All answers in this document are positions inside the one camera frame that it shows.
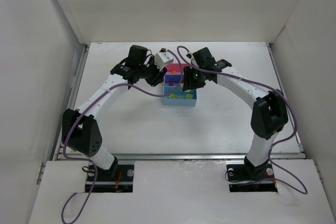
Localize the dark blue container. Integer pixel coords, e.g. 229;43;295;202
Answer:
163;74;184;88

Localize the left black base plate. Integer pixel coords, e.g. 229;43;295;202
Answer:
92;164;134;193

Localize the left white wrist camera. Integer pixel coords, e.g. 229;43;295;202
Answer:
154;50;174;71

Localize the purple cable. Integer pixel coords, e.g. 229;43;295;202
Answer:
176;45;308;195
60;49;175;223

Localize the light blue container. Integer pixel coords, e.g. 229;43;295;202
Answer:
162;87;197;106

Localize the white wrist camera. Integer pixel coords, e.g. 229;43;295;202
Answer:
154;50;174;71
186;52;194;59

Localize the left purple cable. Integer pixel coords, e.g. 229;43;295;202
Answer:
60;49;175;223

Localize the pink container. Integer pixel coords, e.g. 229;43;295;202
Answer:
166;63;188;76

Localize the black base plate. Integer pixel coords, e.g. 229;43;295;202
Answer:
225;164;278;193
92;164;134;193

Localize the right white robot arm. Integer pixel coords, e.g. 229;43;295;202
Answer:
183;47;289;182

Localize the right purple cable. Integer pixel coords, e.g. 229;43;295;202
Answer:
176;45;308;195

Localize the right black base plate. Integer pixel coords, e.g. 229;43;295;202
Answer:
225;164;278;193

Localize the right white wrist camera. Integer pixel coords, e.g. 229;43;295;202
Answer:
186;52;194;59

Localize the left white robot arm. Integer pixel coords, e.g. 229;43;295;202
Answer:
61;45;174;178

